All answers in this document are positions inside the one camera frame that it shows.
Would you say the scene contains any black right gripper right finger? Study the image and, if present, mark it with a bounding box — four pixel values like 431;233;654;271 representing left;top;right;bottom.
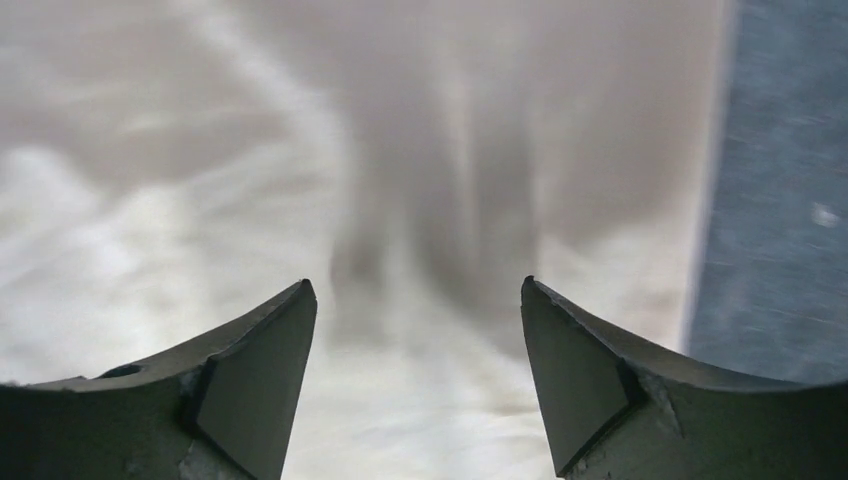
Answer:
521;277;847;480

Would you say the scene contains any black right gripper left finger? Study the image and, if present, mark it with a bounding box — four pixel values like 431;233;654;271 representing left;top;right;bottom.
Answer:
1;280;317;479

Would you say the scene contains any peach satin napkin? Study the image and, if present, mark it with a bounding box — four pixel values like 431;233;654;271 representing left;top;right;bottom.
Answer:
1;1;735;479

